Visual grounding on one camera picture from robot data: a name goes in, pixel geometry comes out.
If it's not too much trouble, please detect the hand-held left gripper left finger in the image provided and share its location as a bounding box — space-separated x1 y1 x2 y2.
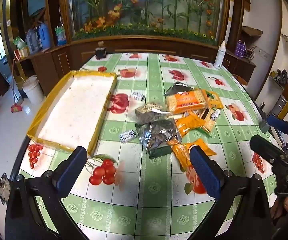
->
5 146 89 240

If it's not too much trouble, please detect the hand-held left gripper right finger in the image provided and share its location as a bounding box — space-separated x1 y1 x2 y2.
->
189 145 281 240

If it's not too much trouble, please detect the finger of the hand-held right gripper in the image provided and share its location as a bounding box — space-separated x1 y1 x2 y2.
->
266 115 288 145
249 134 288 165

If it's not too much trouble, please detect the dark green snack packet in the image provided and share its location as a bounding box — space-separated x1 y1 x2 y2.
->
148 146 173 160

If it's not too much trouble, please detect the green wrapper cracker pack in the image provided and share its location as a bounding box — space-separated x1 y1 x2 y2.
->
196 107 221 137

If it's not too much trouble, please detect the silver sunflower seed packet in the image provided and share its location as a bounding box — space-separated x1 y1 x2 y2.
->
135 119 182 153

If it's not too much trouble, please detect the white foam tray yellow tape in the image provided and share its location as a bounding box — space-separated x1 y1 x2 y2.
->
26 70 117 158

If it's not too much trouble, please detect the yellow cracker pack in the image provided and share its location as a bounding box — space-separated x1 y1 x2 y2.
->
205 90 224 109

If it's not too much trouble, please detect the large orange label cracker pack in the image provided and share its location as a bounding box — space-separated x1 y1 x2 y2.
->
165 90 208 113

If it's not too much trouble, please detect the clear sunflower seed packet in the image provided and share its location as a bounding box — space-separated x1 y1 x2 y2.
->
135 102 172 125

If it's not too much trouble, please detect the dark silver foil packet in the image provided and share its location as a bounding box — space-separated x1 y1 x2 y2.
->
164 82 194 97

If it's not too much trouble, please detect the person's right hand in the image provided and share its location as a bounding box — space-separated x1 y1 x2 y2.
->
270 196 288 227

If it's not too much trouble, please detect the grey metal canister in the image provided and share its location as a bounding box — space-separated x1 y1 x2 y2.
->
271 95 288 118

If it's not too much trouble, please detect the dark tool pile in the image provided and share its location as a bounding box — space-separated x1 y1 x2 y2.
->
270 69 288 84

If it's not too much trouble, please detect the wooden stool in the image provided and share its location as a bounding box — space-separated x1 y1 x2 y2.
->
233 74 248 85

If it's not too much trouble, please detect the fruit print green tablecloth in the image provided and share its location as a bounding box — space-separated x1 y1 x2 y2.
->
18 52 284 240

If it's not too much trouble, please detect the silver gear motor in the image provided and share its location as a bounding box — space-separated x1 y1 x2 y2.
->
0 172 16 205

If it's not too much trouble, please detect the red broom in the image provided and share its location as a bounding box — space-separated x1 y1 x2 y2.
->
10 59 24 114

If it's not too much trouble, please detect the white plastic bucket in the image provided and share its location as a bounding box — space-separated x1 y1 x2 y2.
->
22 75 45 106

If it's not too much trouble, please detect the white spray bottle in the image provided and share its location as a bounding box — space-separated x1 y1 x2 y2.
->
213 41 226 69

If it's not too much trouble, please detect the brown wooden cabinet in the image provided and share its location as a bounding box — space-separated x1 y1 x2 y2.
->
14 35 257 98

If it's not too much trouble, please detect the dark jar with cork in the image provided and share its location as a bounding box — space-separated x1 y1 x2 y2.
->
95 41 107 60

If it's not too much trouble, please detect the red white box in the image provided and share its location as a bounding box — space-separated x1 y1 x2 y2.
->
13 47 31 60

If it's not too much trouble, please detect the grey thermos jug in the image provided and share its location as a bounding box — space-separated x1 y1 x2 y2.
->
25 29 40 53

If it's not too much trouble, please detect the green blue plastic bag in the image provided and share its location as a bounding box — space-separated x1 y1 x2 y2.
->
55 22 67 46

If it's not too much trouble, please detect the green white bag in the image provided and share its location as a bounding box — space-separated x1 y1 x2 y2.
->
13 36 27 50

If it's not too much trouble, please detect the blue thermos jug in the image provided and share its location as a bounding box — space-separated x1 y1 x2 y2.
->
36 21 52 50

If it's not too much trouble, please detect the glass cabinet with artificial flowers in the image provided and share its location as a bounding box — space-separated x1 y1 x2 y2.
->
60 0 231 47

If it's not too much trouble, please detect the tangled cable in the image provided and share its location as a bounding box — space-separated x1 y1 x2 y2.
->
245 46 258 60

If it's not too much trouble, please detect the brown wall shelf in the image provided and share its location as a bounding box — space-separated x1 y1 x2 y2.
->
241 26 263 39

